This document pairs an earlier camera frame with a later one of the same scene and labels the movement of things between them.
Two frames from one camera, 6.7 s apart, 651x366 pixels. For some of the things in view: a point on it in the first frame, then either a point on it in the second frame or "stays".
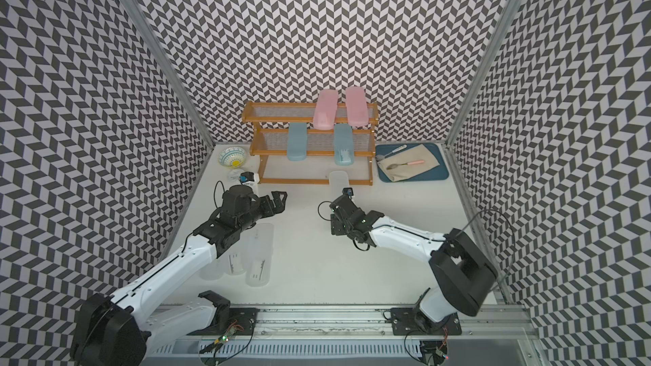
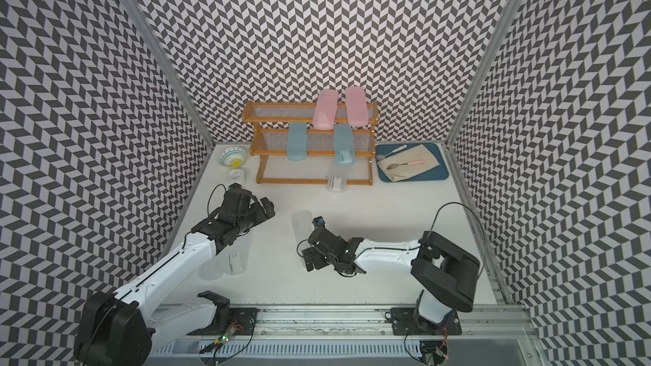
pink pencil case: (326, 110) stays
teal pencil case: (343, 145) stays
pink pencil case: (357, 106) stays
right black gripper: (336, 225) to (318, 263)
